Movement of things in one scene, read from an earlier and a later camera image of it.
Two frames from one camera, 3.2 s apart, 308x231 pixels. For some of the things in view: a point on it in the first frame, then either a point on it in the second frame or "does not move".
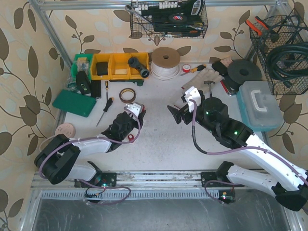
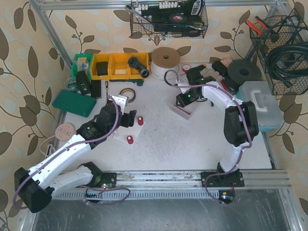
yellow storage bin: x=119 y=67 does not move
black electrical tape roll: x=178 y=18 does not move
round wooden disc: x=66 y=129 does not move
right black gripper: x=182 y=115 → x=183 y=99
